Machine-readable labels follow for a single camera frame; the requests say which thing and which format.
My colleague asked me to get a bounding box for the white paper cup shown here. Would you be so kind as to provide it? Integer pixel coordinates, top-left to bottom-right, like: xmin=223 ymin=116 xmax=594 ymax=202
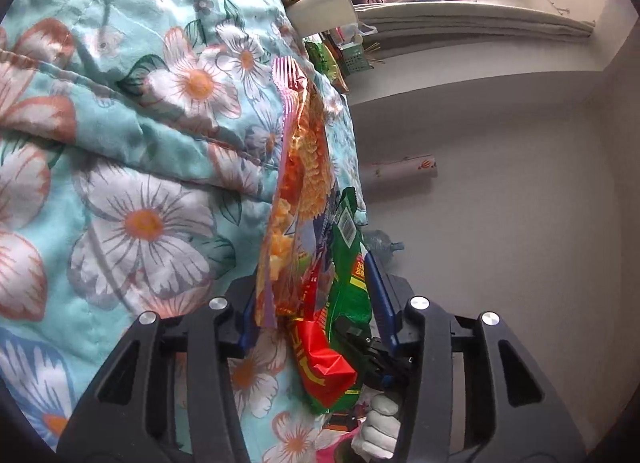
xmin=289 ymin=0 xmax=360 ymax=38

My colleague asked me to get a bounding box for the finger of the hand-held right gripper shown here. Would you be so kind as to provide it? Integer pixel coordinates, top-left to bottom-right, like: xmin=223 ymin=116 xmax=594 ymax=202
xmin=334 ymin=317 xmax=413 ymax=390

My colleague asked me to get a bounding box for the beige curtain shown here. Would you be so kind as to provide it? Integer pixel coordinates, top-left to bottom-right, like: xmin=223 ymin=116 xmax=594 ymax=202
xmin=357 ymin=5 xmax=598 ymax=41

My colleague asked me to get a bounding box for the orange snack bag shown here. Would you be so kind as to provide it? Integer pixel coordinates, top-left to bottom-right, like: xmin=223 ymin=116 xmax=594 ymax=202
xmin=254 ymin=57 xmax=336 ymax=329

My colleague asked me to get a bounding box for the person's right hand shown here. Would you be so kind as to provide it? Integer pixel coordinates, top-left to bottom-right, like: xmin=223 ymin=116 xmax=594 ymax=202
xmin=352 ymin=388 xmax=401 ymax=461

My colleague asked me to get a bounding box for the green snack bag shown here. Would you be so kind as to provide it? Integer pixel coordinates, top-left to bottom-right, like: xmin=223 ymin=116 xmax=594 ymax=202
xmin=287 ymin=187 xmax=373 ymax=414

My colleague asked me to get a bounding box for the rolled printed mat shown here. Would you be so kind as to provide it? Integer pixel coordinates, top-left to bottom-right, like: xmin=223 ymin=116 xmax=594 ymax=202
xmin=370 ymin=157 xmax=438 ymax=184

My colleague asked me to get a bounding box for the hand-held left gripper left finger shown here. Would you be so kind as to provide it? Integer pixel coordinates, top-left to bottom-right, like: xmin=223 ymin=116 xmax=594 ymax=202
xmin=57 ymin=275 xmax=258 ymax=463

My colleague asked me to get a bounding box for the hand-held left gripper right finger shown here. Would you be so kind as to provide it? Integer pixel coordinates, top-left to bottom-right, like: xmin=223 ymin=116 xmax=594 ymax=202
xmin=364 ymin=253 xmax=586 ymax=463

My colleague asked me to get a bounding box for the floral teal blanket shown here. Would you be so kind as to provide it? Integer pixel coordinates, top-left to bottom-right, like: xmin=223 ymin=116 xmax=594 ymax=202
xmin=0 ymin=0 xmax=368 ymax=463

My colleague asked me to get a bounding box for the green plastic storage basket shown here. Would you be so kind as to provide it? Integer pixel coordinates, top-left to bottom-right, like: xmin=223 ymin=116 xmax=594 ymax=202
xmin=340 ymin=38 xmax=381 ymax=76

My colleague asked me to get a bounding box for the empty blue water jug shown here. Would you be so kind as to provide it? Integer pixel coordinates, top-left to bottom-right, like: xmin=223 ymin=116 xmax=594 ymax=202
xmin=362 ymin=229 xmax=406 ymax=264

